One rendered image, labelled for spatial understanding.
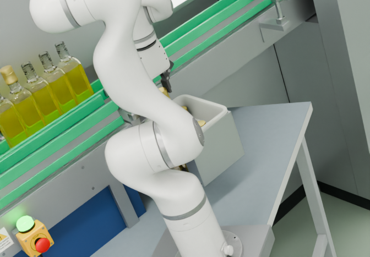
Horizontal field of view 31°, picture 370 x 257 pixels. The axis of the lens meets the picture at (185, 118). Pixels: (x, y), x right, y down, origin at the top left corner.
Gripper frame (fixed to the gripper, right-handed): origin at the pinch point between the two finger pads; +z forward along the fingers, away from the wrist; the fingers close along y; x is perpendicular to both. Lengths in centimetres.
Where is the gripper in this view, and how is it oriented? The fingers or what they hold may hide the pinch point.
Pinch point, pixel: (161, 89)
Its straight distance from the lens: 191.1
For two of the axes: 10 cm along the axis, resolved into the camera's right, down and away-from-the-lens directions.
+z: 3.0, 8.1, 5.0
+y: -7.5, 5.3, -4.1
